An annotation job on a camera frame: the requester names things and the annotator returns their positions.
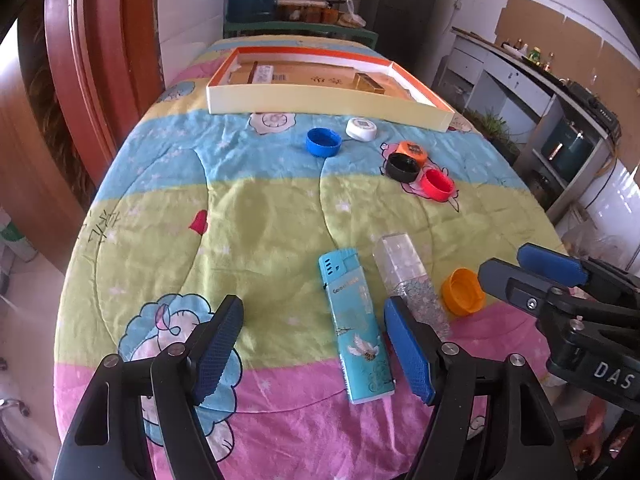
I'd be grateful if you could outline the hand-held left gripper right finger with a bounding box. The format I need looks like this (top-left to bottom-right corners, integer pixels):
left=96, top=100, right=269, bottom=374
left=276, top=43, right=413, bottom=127
left=382, top=296, right=576, bottom=480

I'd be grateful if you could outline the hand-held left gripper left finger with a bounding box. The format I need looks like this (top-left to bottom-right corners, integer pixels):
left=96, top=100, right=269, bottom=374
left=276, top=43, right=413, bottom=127
left=52, top=294, right=246, bottom=480

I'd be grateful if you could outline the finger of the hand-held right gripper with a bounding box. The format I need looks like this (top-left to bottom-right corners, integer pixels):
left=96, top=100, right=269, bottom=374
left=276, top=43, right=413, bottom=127
left=477, top=258, right=640, bottom=326
left=516, top=242, right=640, bottom=306

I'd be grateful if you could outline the plain orange bottle cap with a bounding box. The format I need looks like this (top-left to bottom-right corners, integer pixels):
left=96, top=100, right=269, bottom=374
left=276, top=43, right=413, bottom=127
left=441, top=267, right=487, bottom=317

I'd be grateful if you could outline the teal lighter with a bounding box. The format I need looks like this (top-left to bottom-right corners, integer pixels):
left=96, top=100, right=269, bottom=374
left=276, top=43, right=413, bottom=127
left=318, top=249, right=397, bottom=406

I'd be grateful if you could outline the clear floral lighter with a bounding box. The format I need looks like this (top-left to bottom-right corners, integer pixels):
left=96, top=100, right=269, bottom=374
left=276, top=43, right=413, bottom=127
left=373, top=232, right=453, bottom=338

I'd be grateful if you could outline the red bottle cap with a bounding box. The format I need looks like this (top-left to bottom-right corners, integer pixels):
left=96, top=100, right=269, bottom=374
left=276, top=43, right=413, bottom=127
left=419, top=167, right=455, bottom=202

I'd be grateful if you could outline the black bottle cap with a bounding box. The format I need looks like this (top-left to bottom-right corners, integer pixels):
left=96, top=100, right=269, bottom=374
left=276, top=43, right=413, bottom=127
left=387, top=152, right=423, bottom=183

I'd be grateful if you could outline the blue bottle cap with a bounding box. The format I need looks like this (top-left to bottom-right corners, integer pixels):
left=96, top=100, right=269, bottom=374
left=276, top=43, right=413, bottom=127
left=305, top=128, right=343, bottom=159

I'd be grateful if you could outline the white orange shallow box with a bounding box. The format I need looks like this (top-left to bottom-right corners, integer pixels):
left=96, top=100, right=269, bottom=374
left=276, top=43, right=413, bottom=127
left=206, top=46, right=456, bottom=133

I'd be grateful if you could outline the person's right hand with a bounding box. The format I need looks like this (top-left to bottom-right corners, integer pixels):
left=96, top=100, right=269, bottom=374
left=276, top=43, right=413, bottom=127
left=572, top=397, right=608, bottom=466

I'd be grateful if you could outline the dark teal cooker appliance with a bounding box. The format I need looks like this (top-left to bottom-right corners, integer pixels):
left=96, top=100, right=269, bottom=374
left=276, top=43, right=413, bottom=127
left=542, top=117, right=596, bottom=176

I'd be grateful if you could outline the green potted plant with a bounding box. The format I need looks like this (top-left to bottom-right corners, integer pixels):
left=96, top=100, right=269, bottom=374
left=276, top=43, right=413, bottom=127
left=470, top=110, right=521, bottom=161

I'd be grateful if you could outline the black stove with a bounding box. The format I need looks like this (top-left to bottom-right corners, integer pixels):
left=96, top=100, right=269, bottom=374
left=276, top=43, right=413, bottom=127
left=567, top=80, right=621, bottom=136

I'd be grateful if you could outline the orange cap with black print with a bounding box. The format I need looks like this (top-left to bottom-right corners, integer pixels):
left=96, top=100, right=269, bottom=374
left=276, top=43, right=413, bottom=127
left=392, top=141, right=429, bottom=165

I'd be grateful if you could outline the white kitchen counter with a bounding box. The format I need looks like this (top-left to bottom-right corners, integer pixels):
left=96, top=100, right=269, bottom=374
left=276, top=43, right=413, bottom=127
left=440, top=27, right=626, bottom=221

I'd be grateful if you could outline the white bottle cap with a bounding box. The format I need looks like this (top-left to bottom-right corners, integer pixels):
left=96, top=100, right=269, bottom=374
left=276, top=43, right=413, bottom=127
left=345, top=117, right=378, bottom=142

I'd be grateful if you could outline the white green container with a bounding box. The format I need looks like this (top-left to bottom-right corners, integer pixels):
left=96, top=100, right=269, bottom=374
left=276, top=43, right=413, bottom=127
left=0, top=210, right=38, bottom=263

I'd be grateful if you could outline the gold lighter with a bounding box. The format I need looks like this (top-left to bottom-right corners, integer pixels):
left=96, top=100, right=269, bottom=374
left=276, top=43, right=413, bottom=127
left=354, top=72, right=386, bottom=96

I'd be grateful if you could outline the wooden door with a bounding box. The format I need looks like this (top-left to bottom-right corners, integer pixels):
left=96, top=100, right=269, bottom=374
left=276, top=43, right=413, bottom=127
left=17, top=0, right=166, bottom=271

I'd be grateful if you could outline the tan cardboard liner sheet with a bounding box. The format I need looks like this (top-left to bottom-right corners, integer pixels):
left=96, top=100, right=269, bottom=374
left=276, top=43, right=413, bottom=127
left=227, top=57, right=416, bottom=101

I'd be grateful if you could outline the black refrigerator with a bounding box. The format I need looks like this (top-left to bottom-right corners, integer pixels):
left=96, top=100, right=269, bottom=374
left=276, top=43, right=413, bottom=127
left=360, top=0, right=445, bottom=81

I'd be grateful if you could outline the white plastic bag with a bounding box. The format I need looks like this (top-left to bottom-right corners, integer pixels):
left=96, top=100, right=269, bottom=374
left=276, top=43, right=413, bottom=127
left=340, top=0, right=368, bottom=28

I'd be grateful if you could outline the green shelf table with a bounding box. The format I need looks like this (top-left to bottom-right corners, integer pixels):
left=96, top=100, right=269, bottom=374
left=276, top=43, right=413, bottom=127
left=222, top=20, right=379, bottom=51

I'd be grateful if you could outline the cardboard wall panel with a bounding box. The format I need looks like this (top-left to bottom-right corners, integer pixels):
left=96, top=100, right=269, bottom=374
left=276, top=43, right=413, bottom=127
left=495, top=0, right=640, bottom=91

